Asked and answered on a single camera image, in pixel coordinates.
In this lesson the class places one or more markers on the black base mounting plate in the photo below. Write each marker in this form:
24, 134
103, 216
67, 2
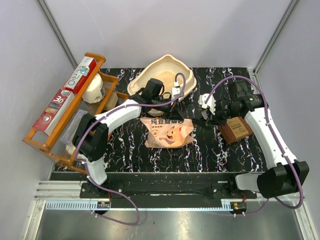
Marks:
216, 185

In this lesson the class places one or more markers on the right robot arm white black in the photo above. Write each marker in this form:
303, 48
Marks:
232, 97

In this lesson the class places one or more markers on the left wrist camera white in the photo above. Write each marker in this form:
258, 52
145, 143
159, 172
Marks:
176, 90

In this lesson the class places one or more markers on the orange wooden shelf rack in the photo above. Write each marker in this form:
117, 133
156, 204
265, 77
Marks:
50, 145

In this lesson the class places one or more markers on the red 3D toothpaste box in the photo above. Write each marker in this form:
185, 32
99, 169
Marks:
53, 112

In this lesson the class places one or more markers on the clear plastic box in rack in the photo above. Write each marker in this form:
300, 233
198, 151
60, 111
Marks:
70, 131

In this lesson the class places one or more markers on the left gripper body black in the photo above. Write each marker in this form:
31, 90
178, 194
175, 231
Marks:
166, 109

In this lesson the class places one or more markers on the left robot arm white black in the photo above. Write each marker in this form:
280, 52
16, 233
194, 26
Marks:
91, 136

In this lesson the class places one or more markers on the cream plastic litter box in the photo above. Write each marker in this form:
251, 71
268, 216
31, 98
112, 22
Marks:
165, 70

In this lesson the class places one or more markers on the pink cat litter bag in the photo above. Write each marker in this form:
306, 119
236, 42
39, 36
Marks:
168, 133

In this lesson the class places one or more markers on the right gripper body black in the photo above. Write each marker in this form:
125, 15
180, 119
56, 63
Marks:
222, 113

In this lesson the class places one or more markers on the red white RiO toothpaste box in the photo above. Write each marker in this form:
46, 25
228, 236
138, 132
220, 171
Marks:
80, 74

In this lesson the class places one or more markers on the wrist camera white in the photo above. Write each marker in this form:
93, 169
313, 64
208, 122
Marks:
207, 102
176, 90

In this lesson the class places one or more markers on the tan sponge block in rack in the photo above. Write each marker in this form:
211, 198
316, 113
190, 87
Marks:
112, 102

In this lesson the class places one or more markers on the white plastic bottle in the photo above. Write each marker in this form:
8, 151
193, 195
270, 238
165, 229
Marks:
95, 92

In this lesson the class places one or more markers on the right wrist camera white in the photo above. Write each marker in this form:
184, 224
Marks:
207, 102

